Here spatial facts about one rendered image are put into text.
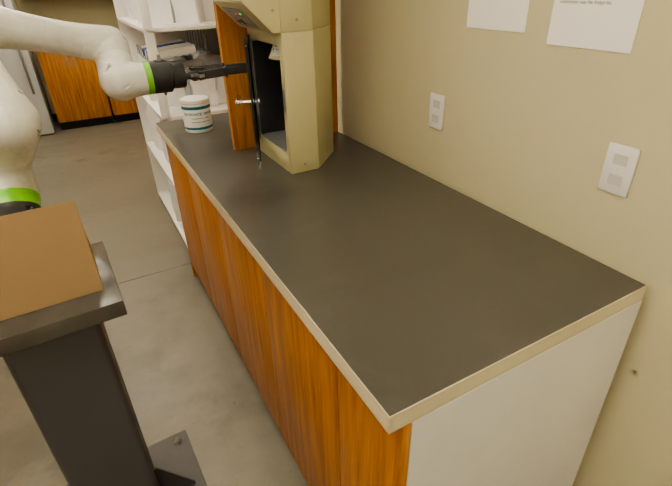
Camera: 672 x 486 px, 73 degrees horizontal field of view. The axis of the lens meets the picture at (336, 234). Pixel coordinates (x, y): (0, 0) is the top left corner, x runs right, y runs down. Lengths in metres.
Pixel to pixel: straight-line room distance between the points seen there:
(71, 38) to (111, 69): 0.13
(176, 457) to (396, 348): 1.25
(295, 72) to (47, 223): 0.89
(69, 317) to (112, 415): 0.38
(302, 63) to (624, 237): 1.06
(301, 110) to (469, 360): 1.05
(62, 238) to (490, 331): 0.90
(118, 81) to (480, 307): 1.13
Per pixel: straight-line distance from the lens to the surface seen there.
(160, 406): 2.19
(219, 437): 2.01
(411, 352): 0.90
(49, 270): 1.15
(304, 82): 1.61
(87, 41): 1.55
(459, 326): 0.97
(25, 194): 1.21
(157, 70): 1.50
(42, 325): 1.15
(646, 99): 1.19
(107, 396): 1.37
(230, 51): 1.90
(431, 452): 0.96
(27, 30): 1.51
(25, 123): 1.11
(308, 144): 1.67
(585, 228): 1.32
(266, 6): 1.54
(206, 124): 2.27
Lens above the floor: 1.56
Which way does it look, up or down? 29 degrees down
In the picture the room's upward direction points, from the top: 2 degrees counter-clockwise
